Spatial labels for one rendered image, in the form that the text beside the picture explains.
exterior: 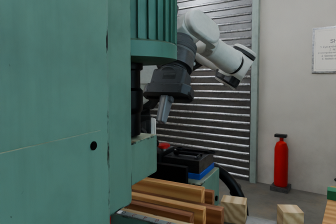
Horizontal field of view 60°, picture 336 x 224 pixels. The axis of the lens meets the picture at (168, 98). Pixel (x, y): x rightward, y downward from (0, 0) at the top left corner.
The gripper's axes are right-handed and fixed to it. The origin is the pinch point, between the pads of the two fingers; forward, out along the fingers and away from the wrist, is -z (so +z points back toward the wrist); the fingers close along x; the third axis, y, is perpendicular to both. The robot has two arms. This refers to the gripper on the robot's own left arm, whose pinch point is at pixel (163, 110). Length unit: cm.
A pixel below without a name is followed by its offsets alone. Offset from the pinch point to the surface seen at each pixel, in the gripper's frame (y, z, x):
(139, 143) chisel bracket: 14.0, -12.2, -4.9
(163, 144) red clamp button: -2.8, -7.2, -0.4
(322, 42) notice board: -217, 177, -38
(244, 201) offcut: -4.9, -15.8, -19.0
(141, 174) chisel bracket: 10.8, -16.6, -4.9
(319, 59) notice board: -225, 162, -36
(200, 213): 4.9, -20.2, -13.9
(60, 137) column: 37.3, -18.9, -12.3
